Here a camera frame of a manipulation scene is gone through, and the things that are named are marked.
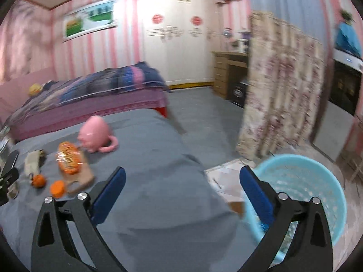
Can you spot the pink pig cup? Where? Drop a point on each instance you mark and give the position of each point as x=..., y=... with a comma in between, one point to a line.
x=95, y=133

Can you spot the white wardrobe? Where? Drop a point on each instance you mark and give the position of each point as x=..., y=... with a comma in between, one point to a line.
x=175, y=53

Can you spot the pink curtain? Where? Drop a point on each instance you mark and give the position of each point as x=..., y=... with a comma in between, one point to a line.
x=22, y=39

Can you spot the orange snack packet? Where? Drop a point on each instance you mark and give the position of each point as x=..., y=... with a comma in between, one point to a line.
x=69, y=158

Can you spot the blue cloth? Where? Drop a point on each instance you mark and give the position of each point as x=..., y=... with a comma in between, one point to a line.
x=347, y=39

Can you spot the wooden desk with drawers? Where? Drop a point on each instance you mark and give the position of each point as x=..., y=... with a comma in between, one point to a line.
x=221, y=73

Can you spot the small tangerine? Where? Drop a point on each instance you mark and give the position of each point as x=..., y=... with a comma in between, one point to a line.
x=39, y=180

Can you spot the pink headboard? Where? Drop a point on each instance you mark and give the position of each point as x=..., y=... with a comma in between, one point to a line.
x=17, y=87

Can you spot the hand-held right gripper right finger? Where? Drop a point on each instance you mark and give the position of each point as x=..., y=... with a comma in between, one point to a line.
x=256, y=195

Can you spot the black box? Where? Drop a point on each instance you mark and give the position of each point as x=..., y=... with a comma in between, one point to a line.
x=238, y=93

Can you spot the grey-blue tablecloth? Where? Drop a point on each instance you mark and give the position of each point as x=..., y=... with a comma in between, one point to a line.
x=158, y=189

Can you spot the yellow duck plush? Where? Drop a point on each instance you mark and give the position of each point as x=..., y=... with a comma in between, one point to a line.
x=35, y=89

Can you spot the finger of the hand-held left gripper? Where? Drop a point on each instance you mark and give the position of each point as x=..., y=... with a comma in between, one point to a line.
x=10, y=177

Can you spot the black smartphone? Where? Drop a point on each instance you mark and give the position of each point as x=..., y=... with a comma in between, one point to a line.
x=12, y=161

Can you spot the orange plastic lid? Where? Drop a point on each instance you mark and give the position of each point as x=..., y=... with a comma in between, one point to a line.
x=58, y=189

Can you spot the black glass cabinet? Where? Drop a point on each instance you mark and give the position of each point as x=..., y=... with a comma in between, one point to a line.
x=344, y=87

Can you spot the framed wall picture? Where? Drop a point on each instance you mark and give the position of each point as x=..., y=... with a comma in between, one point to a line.
x=89, y=17

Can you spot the purple dotted bed base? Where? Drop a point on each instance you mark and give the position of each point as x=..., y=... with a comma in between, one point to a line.
x=85, y=110

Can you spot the wooden cutting board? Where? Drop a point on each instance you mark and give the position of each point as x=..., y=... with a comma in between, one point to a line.
x=83, y=180

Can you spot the bed with striped blanket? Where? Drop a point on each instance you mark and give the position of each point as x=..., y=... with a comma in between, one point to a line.
x=99, y=82

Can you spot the green potted plant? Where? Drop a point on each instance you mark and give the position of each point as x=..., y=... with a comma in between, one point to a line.
x=346, y=16

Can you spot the desk lamp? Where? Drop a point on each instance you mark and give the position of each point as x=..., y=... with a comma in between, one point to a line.
x=227, y=34

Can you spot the red round paper decoration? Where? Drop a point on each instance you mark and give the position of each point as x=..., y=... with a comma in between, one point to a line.
x=157, y=18
x=195, y=21

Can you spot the blue floral curtain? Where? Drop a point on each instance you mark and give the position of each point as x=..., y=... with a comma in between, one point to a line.
x=283, y=76

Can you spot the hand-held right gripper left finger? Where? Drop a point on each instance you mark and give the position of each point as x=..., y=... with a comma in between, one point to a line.
x=109, y=195

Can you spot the teal plastic basket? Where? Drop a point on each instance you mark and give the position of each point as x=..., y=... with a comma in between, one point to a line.
x=312, y=175

